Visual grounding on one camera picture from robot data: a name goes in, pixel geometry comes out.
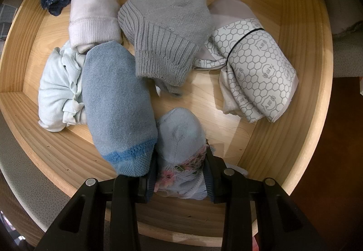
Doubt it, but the blue sock roll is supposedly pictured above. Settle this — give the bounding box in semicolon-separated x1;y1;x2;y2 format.
82;40;158;177

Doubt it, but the white sock roll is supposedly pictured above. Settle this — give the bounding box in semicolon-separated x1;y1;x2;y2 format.
69;0;123;54

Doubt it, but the honeycomb pattern white sock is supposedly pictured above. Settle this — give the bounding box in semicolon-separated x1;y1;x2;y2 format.
193;0;299;123

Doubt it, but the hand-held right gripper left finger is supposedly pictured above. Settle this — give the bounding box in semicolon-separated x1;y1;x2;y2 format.
34;159;159;251

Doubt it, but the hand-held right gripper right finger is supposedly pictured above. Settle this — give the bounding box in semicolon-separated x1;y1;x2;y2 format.
204;147;326;251

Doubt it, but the grey sock roll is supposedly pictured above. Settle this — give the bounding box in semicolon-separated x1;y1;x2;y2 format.
118;0;213;97

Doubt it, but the wooden drawer with white front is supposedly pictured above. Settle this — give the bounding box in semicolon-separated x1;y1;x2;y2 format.
0;0;334;251

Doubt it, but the pale blue underwear bundle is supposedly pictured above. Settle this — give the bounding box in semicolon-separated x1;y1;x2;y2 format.
38;40;88;132

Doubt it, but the light blue sock with pink fray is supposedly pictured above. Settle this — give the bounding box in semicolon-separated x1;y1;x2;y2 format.
155;107;216;201

